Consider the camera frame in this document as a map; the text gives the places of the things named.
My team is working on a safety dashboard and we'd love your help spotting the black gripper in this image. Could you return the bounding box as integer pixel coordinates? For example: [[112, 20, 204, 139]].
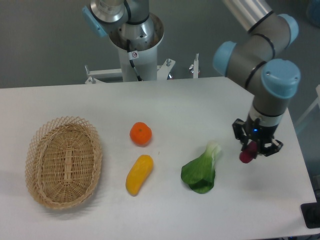
[[232, 114, 284, 157]]

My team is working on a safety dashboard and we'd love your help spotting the purple sweet potato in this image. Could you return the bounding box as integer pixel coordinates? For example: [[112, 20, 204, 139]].
[[239, 141, 258, 164]]

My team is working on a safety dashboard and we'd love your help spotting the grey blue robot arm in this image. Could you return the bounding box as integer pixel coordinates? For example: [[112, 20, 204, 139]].
[[82, 0, 301, 163]]

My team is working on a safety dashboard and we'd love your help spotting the woven wicker basket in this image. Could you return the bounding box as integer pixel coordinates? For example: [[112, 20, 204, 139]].
[[25, 116, 103, 210]]

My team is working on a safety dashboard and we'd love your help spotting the green bok choy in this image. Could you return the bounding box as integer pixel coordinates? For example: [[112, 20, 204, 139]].
[[180, 140, 222, 194]]

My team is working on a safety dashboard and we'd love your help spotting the black device at table edge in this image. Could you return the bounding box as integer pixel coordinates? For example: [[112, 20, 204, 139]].
[[300, 202, 320, 229]]

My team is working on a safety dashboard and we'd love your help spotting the orange tangerine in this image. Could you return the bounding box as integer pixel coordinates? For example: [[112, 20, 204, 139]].
[[129, 122, 152, 146]]

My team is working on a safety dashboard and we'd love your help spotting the yellow mango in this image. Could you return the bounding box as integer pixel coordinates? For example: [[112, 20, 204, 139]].
[[125, 155, 154, 196]]

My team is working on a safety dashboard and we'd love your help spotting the blue object top right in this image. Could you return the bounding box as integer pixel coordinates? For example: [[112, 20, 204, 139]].
[[306, 0, 320, 28]]

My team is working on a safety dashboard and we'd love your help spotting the white frame at right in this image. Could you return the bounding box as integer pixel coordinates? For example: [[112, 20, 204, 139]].
[[294, 85, 320, 135]]

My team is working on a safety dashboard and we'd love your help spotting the white clamp bracket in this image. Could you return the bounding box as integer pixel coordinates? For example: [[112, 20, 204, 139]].
[[188, 53, 201, 79]]

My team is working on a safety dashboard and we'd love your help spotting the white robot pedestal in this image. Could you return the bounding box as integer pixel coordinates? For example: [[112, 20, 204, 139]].
[[83, 8, 176, 84]]

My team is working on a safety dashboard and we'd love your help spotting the black cable on pedestal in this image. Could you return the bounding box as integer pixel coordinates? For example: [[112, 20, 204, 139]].
[[126, 39, 143, 82]]

